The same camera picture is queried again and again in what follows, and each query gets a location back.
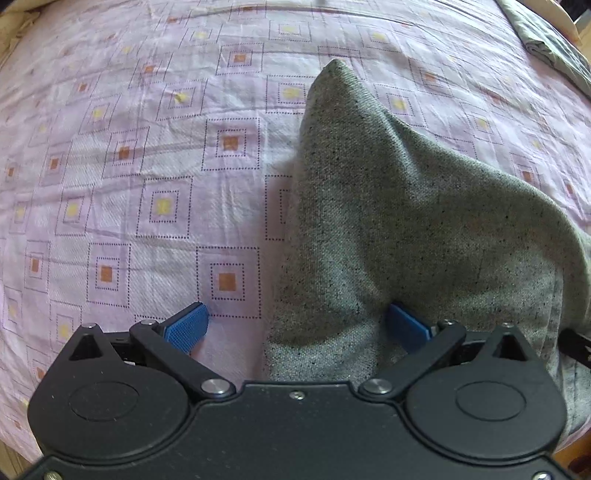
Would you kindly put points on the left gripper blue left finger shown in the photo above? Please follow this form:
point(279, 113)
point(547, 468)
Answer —
point(186, 328)

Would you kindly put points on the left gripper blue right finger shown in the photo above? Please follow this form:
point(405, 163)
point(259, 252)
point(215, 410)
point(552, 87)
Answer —
point(406, 329)

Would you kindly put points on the grey speckled pants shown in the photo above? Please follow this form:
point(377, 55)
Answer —
point(380, 213)

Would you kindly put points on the purple patterned bed sheet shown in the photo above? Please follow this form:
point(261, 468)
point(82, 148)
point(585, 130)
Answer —
point(146, 148)

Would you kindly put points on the folded green-grey garment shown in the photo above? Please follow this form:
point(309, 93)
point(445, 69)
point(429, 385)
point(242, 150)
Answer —
point(547, 44)

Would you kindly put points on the beige pillow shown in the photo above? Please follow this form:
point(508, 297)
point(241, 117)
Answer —
point(17, 17)

